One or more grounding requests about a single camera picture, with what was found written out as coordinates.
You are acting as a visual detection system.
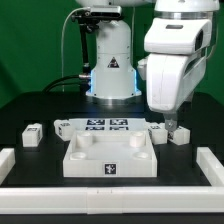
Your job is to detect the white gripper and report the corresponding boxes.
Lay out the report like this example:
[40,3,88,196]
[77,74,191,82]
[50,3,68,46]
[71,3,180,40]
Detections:
[137,53,206,131]

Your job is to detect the white square tabletop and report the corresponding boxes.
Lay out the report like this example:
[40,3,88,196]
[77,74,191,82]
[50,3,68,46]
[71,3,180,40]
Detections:
[63,130,157,178]

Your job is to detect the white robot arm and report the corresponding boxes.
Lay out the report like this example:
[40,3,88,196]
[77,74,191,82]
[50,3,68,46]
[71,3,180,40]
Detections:
[76,0,220,131]

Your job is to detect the white U-shaped fence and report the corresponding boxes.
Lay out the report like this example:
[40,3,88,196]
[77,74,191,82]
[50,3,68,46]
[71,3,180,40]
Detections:
[0,147,224,214]

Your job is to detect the white marker base plate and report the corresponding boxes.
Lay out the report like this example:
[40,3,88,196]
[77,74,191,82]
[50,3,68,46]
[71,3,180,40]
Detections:
[69,118,147,131]

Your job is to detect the black base cables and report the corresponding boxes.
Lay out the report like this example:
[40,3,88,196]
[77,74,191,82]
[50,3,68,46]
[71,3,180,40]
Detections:
[42,74,92,93]

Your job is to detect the black camera stand pole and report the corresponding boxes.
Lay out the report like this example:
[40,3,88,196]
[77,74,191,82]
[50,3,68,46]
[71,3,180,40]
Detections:
[79,24,91,74]

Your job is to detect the black camera on mount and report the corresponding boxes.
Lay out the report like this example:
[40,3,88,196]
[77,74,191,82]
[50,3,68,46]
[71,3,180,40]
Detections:
[71,5,122,22]

